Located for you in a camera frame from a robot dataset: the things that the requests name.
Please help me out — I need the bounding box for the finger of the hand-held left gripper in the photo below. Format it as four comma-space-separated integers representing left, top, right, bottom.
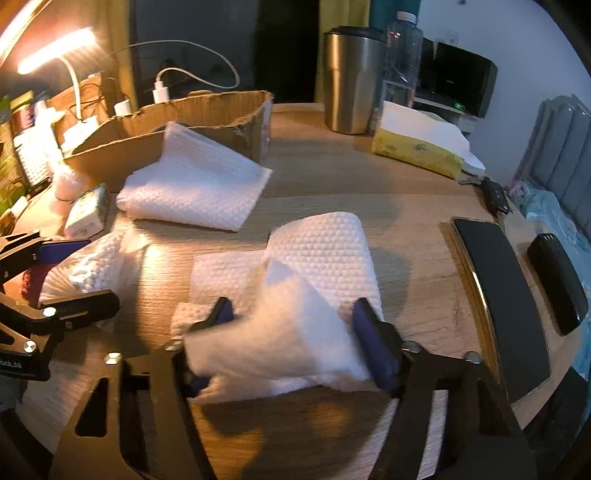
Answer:
0, 289, 121, 356
0, 231, 92, 283

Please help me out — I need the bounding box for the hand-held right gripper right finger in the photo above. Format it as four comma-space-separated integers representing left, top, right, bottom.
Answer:
353, 298, 539, 480

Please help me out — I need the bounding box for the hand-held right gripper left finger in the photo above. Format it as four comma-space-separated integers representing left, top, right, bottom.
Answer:
48, 296, 236, 480

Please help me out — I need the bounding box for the white waffle-textured towel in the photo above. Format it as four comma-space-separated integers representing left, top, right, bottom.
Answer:
39, 228, 149, 325
115, 121, 273, 232

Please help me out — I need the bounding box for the pink soft cloth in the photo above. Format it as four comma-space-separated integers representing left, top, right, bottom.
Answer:
20, 268, 55, 308

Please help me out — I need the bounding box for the bubble wrap bundle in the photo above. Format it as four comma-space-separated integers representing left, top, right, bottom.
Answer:
52, 164, 83, 202

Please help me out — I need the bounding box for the cardboard box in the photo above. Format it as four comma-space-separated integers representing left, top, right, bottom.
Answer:
62, 91, 274, 182

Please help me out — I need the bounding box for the flat white tissue sheet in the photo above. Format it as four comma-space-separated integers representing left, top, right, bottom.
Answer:
170, 249, 278, 339

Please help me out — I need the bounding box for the white keyboard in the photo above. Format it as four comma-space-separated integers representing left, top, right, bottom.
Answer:
13, 129, 55, 186

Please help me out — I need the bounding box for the black smartphone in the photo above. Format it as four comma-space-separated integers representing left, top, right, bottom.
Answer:
450, 217, 552, 405

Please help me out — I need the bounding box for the brown paper bag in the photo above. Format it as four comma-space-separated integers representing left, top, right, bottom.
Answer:
46, 74, 106, 121

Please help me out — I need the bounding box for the black car key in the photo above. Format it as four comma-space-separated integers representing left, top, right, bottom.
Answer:
459, 175, 514, 217

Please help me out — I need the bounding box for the yellow tissue pack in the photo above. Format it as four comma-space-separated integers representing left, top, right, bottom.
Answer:
372, 100, 486, 181

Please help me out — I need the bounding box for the white desk lamp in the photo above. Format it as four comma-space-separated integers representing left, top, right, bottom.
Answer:
16, 26, 100, 127

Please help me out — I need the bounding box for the light blue printed blanket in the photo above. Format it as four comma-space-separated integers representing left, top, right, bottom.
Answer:
508, 182, 591, 261

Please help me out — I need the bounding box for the white television stand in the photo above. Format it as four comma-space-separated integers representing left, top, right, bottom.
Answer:
413, 97, 481, 136

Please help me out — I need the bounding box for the stainless steel tumbler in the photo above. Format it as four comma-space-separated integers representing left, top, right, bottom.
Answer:
322, 26, 387, 136

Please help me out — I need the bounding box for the grey padded headboard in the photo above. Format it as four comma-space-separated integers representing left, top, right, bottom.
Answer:
512, 93, 591, 232

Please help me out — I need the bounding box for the black television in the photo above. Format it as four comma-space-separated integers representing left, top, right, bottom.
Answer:
418, 39, 498, 118

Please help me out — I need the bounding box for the clear plastic water bottle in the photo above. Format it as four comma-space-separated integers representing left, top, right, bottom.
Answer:
383, 11, 424, 109

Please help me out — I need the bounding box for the olive green curtain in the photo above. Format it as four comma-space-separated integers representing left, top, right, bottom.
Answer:
318, 0, 371, 29

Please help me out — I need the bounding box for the teal curtain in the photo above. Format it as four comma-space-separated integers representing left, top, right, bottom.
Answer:
369, 0, 422, 24

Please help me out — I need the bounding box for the white charging cable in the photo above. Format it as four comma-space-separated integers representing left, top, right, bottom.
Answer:
110, 41, 241, 92

